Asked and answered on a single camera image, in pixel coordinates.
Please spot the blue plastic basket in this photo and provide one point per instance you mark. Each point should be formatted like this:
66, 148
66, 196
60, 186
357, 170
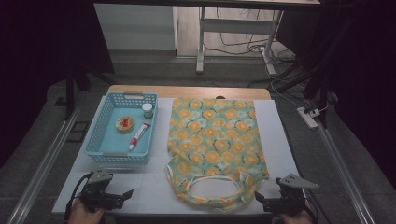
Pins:
124, 144

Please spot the black curtain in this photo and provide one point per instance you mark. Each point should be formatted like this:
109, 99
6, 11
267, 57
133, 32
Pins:
31, 62
367, 77

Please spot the small white-lidded jar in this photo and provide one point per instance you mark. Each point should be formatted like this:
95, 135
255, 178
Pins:
147, 111

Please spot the person's right hand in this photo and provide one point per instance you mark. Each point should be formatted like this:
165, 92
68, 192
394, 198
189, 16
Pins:
292, 220

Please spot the black table knob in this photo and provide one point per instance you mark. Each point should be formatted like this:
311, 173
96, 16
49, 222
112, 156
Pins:
220, 97

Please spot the white power strip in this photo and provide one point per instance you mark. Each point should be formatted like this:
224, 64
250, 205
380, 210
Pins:
306, 118

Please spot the aluminium rail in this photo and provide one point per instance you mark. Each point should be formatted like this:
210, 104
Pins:
42, 174
342, 174

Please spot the white and red tube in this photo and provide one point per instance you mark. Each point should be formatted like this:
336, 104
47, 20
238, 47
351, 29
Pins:
138, 135

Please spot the person's left hand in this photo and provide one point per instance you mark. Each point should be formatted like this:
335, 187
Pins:
82, 216

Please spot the white-framed desk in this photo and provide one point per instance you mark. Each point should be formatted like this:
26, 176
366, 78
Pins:
236, 25

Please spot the black metal stand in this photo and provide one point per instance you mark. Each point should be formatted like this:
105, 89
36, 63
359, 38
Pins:
70, 93
322, 90

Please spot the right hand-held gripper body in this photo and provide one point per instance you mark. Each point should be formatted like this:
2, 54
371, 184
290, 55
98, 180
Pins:
291, 196

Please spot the round yellow tin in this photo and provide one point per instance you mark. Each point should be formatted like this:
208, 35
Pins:
125, 124

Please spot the orange print fabric bag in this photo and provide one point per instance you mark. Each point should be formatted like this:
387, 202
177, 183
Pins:
214, 140

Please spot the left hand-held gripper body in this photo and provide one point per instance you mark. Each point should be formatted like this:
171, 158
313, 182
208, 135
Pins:
96, 194

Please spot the white cabinet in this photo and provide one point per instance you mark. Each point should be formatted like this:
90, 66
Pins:
134, 28

